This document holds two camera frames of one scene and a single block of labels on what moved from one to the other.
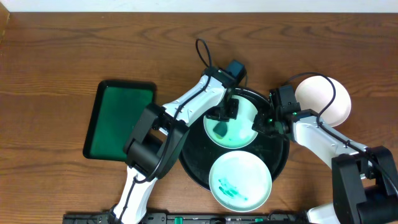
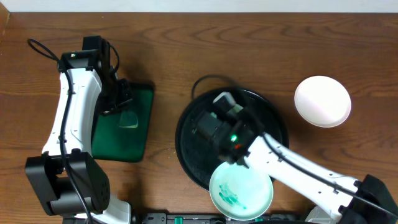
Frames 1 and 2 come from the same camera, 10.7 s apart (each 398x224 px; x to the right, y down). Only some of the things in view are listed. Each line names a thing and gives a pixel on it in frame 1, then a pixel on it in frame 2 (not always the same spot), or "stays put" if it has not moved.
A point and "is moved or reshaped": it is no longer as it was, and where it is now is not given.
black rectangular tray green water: x=117 y=108 stays put
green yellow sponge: x=220 y=129 is moved or reshaped
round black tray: x=199 y=154 stays put
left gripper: x=222 y=115 -> x=120 y=101
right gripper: x=259 y=125 -> x=249 y=119
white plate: x=314 y=93 stays put
